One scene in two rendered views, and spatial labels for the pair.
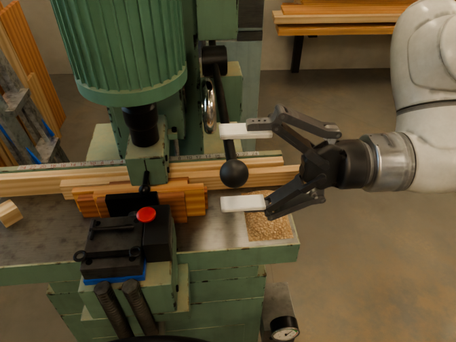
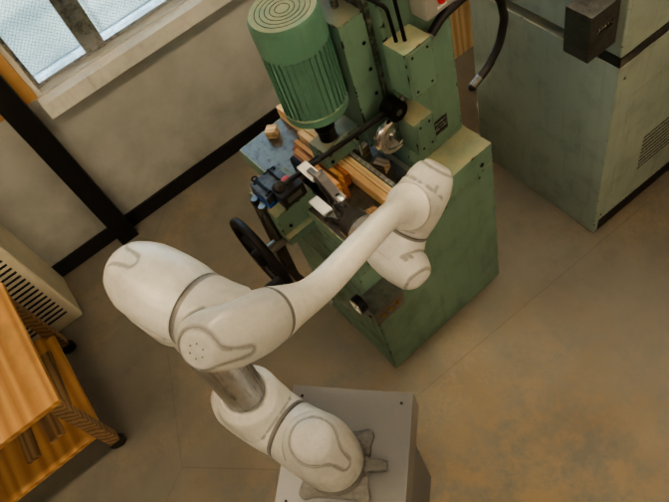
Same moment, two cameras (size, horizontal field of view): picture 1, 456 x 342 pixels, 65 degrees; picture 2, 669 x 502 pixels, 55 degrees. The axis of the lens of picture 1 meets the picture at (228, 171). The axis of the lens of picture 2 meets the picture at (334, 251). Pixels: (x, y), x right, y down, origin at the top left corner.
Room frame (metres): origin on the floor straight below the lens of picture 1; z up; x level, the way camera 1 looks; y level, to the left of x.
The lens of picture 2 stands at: (0.11, -1.07, 2.33)
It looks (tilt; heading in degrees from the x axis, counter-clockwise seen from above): 54 degrees down; 76
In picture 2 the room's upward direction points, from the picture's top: 24 degrees counter-clockwise
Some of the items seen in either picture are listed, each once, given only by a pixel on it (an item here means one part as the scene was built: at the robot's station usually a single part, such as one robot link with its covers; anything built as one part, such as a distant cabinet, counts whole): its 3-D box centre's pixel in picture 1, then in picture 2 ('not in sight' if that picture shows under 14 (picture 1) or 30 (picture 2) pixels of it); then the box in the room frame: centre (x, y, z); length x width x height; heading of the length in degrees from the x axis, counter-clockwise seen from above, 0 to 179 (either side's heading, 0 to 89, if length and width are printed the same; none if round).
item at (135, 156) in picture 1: (150, 151); (337, 143); (0.56, 0.15, 0.99); 0.14 x 0.07 x 0.09; 5
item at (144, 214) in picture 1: (146, 214); not in sight; (0.37, 0.13, 1.02); 0.03 x 0.03 x 0.01
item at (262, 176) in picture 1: (197, 180); (357, 178); (0.55, 0.06, 0.92); 0.55 x 0.02 x 0.04; 95
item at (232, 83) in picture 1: (221, 92); (414, 126); (0.74, 0.02, 1.02); 0.09 x 0.07 x 0.12; 95
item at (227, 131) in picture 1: (245, 130); (309, 171); (0.40, -0.02, 1.16); 0.07 x 0.03 x 0.01; 95
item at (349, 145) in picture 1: (332, 165); (347, 217); (0.40, -0.16, 1.09); 0.09 x 0.07 x 0.08; 95
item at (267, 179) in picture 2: (129, 241); (277, 186); (0.34, 0.16, 0.99); 0.13 x 0.11 x 0.06; 95
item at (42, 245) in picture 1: (142, 241); (310, 191); (0.43, 0.17, 0.87); 0.61 x 0.30 x 0.06; 95
